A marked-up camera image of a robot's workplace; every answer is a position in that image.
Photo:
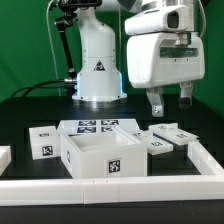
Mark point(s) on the white cabinet body box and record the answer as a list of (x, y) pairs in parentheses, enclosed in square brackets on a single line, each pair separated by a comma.
[(102, 156)]

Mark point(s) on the white cabinet door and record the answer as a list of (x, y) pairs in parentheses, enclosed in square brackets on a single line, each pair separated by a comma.
[(155, 145), (172, 133)]

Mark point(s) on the white right border rail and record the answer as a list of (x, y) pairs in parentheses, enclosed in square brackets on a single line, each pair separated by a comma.
[(203, 160)]

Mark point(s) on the white front border rail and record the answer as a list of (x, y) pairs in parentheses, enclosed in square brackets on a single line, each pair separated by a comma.
[(113, 190)]

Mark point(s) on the white border rail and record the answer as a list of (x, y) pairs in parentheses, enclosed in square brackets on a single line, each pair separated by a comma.
[(113, 190), (203, 160)]

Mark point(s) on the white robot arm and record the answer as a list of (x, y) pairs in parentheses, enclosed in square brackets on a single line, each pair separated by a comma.
[(99, 81)]

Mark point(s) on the white flat top panel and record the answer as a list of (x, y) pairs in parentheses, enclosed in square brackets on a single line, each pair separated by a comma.
[(73, 127)]

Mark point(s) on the small white cube block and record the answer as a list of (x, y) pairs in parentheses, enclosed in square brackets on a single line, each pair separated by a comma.
[(45, 142)]

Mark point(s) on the white left border piece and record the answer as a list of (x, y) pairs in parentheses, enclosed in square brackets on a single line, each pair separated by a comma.
[(5, 158)]

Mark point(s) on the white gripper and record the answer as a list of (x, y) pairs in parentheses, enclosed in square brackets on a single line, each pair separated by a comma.
[(155, 60)]

